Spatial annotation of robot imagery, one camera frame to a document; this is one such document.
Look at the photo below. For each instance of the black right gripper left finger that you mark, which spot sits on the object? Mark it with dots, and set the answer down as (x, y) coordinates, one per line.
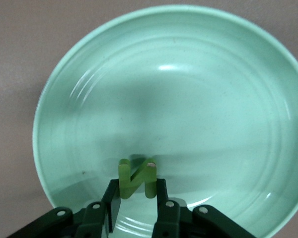
(114, 198)

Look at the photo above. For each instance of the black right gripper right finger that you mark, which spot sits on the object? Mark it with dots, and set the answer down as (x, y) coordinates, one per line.
(169, 218)

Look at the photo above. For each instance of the green foam letter N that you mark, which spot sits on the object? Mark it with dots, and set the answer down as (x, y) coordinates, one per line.
(124, 178)

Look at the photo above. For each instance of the light green plate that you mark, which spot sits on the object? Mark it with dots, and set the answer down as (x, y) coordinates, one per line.
(188, 99)

